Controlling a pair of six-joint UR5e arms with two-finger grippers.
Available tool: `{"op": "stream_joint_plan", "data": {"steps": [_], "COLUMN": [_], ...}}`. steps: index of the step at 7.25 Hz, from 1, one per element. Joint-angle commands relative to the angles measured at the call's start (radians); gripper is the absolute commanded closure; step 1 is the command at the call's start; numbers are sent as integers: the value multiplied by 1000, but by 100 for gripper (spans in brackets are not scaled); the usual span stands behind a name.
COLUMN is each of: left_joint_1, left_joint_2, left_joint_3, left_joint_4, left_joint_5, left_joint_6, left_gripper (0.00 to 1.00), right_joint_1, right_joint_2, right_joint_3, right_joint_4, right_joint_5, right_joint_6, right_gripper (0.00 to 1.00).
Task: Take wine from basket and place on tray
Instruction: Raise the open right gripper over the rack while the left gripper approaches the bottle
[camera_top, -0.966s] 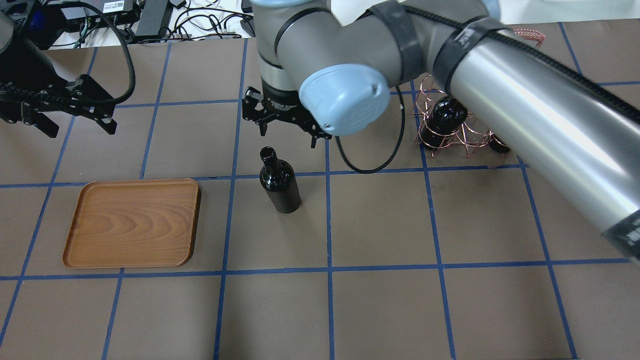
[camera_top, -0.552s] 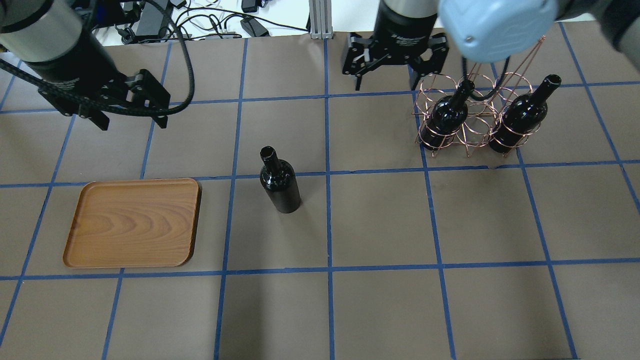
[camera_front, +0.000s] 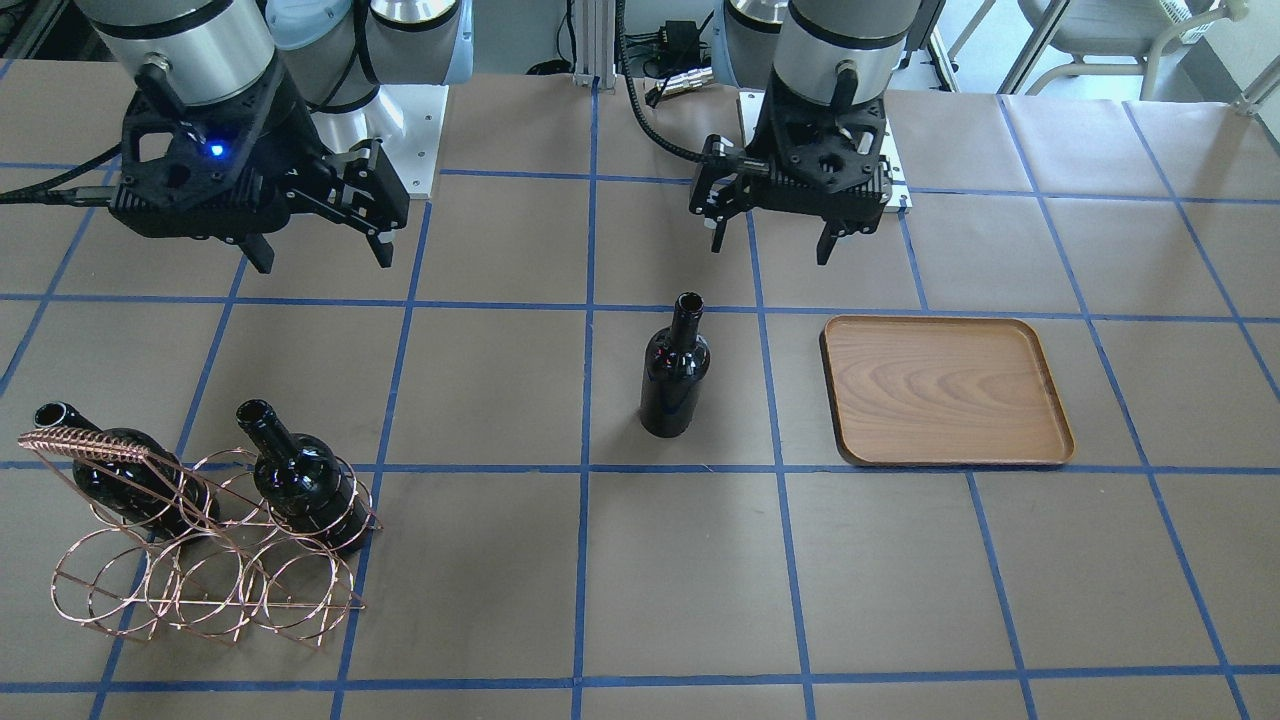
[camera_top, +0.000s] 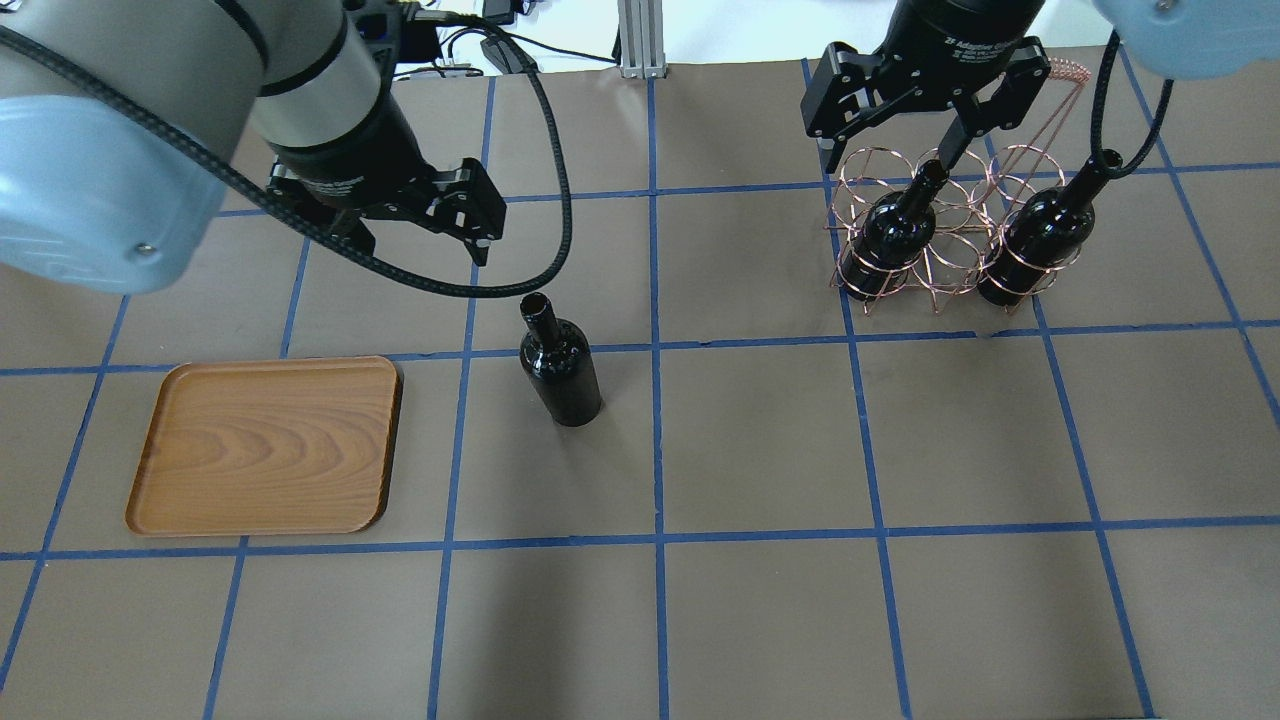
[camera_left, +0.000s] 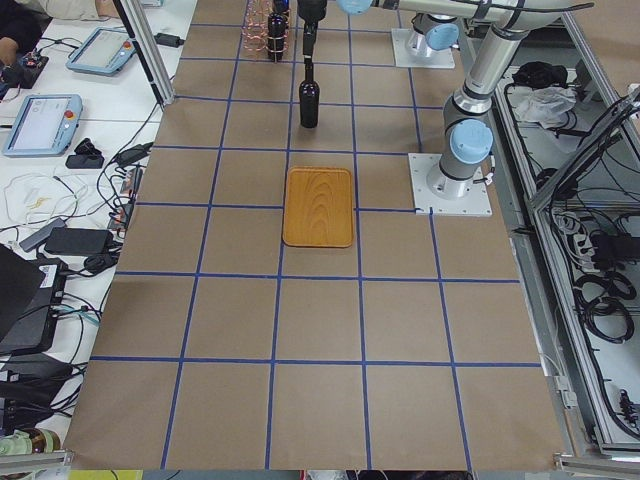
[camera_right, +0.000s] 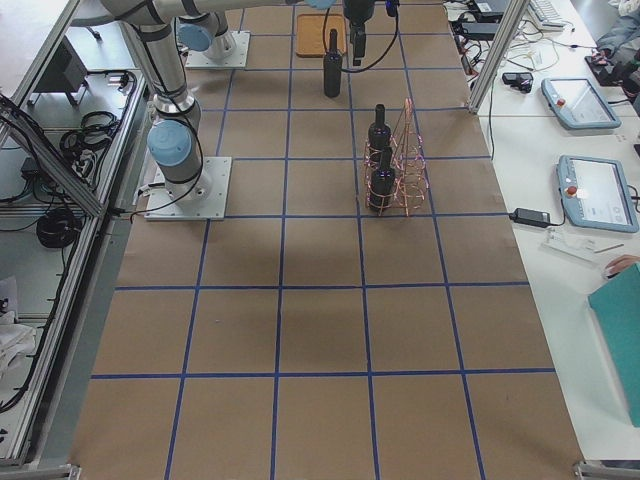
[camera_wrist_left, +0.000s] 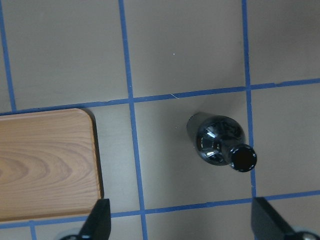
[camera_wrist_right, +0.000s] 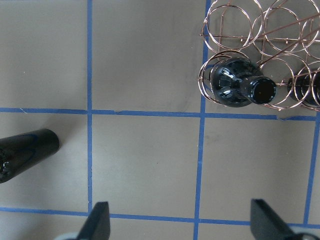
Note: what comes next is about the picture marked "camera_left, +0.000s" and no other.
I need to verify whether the teach pendant near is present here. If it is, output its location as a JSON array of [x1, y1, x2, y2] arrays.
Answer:
[[2, 94, 83, 158]]

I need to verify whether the wooden tray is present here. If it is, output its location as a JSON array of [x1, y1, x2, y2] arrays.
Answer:
[[282, 166, 354, 248]]

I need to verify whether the dark wine bottle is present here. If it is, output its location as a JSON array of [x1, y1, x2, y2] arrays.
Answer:
[[266, 10, 289, 62], [298, 58, 320, 129]]

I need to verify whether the aluminium frame post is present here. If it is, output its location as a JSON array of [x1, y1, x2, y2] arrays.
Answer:
[[113, 0, 175, 108]]

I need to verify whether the copper wire bottle basket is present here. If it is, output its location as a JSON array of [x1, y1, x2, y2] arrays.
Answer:
[[242, 0, 290, 61]]

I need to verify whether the teach pendant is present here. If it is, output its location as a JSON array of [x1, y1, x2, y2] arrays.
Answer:
[[2, 94, 83, 158], [66, 27, 135, 76]]

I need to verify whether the black power adapter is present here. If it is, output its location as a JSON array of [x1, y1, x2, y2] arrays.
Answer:
[[154, 32, 185, 48]]

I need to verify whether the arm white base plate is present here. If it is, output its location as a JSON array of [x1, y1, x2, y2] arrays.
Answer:
[[408, 153, 492, 217], [391, 26, 458, 69]]

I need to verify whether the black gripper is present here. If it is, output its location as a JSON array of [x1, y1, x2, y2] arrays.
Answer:
[[297, 0, 328, 63]]

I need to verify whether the teach pendant far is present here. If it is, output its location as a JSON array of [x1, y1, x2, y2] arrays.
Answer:
[[66, 27, 135, 76]]

